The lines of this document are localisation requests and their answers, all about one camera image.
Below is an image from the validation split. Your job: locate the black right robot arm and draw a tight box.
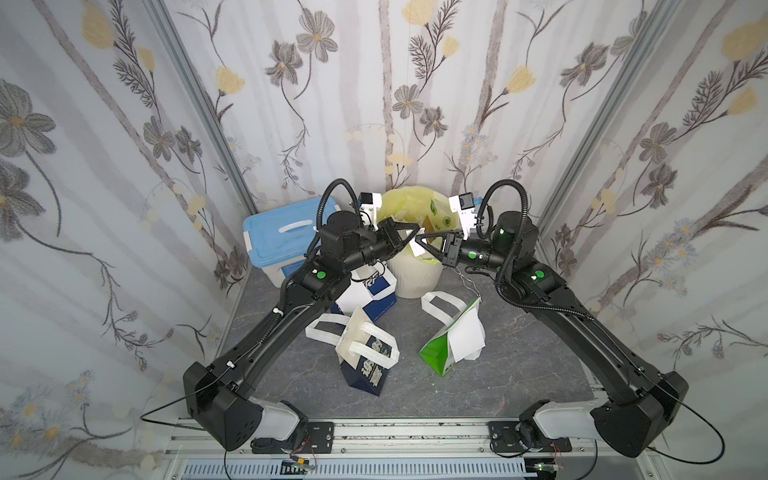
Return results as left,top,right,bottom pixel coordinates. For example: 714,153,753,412
415,179,688,458

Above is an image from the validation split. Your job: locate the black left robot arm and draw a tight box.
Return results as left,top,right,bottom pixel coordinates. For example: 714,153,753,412
183,179,420,452

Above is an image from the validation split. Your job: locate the navy takeout bag by bin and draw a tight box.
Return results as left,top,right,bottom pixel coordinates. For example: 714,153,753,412
330,263,397,323

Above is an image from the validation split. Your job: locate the green and white takeout bag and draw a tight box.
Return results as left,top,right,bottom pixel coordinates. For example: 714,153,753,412
419,291,486,377

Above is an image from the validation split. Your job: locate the brown cardboard piece in bin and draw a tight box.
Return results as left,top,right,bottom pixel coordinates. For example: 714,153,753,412
422,217,434,233

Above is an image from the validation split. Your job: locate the white round trash bin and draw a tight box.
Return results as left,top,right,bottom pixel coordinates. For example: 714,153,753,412
387,245,443,299

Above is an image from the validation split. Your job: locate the yellow-green bin liner bag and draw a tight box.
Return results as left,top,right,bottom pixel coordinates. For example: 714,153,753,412
378,186,460,232

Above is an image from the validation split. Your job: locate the white box with blue lid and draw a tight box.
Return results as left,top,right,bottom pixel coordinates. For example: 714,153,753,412
243,197,320,288

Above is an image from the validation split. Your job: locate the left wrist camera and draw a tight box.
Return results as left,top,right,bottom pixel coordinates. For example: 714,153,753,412
359,192,383,230

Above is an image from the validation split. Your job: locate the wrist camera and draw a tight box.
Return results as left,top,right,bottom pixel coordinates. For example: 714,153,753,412
449,192,477,240
359,192,383,230

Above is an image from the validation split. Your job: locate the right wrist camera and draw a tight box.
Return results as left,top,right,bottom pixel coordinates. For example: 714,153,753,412
449,192,477,240

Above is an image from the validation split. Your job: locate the navy bag with white handles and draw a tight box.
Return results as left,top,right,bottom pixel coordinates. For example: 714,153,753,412
304,307,400,396

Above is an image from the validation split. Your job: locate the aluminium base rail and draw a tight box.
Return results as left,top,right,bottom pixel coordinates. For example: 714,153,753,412
153,418,670,479

